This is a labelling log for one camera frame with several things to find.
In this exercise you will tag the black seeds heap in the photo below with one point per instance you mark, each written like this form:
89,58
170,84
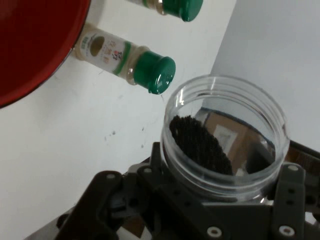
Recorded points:
200,147

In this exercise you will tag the red bowl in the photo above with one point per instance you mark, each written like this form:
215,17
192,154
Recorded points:
32,50

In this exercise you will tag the clear plastic jar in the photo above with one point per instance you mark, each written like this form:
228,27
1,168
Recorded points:
225,190

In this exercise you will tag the spice bottle, brown label picture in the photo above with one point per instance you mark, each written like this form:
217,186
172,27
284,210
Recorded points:
185,8

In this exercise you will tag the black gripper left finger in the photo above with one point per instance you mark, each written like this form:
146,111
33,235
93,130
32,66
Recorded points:
175,200

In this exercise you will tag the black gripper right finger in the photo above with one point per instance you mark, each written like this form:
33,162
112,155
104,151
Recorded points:
290,200

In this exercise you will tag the spice bottle, olive label picture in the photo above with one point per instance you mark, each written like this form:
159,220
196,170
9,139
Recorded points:
155,72

